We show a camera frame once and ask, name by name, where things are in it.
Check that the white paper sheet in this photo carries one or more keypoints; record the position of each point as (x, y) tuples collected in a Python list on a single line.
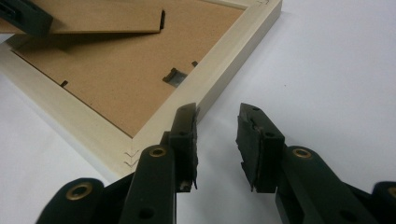
[(311, 62)]

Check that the wooden picture frame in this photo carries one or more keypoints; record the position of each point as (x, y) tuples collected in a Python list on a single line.
[(124, 84)]

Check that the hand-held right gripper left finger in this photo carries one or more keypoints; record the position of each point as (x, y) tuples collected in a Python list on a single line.
[(185, 140)]

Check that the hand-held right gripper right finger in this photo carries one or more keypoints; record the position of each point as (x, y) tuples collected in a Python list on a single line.
[(261, 149)]

